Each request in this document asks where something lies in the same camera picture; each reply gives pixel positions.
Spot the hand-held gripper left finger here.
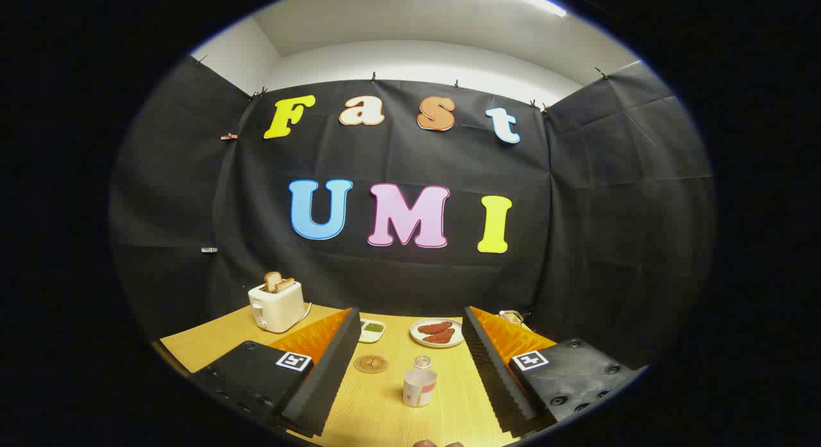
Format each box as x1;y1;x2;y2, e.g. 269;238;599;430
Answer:
192;308;363;438

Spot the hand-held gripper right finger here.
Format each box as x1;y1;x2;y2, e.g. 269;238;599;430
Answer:
462;306;648;438

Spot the clear plastic juice bottle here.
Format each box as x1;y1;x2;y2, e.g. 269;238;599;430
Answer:
403;355;438;408

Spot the wooden table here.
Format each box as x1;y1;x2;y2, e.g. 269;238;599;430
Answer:
159;304;559;447

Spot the white round plate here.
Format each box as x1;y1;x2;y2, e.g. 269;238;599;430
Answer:
410;317;465;349

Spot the white toaster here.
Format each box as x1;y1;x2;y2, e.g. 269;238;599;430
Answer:
248;282;305;334

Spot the black backdrop cloth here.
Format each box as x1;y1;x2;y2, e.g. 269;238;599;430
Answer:
109;55;716;371

